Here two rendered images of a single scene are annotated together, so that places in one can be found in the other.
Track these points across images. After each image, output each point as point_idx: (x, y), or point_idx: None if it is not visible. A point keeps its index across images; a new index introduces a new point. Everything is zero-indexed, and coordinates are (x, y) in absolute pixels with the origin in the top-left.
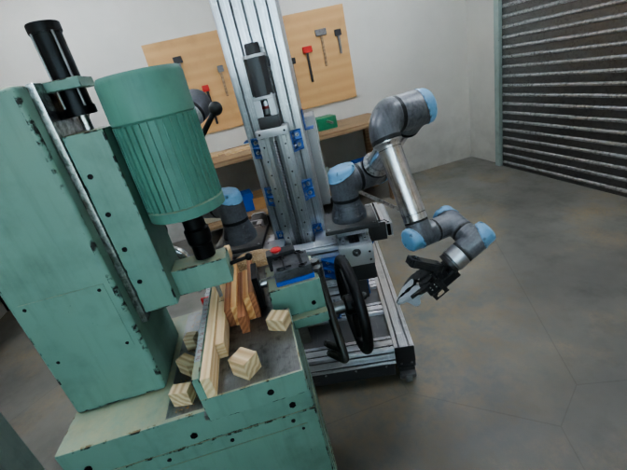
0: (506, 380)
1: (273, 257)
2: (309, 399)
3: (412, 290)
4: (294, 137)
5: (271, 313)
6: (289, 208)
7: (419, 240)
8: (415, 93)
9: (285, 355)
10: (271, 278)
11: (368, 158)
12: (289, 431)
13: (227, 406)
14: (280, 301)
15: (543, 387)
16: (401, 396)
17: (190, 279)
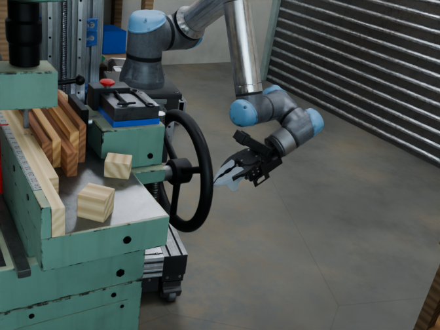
0: (274, 301)
1: (103, 92)
2: (140, 268)
3: (234, 171)
4: None
5: (110, 156)
6: (59, 52)
7: (253, 114)
8: None
9: (141, 201)
10: (99, 117)
11: (184, 12)
12: (105, 309)
13: (71, 251)
14: (112, 146)
15: (310, 308)
16: (161, 317)
17: (1, 90)
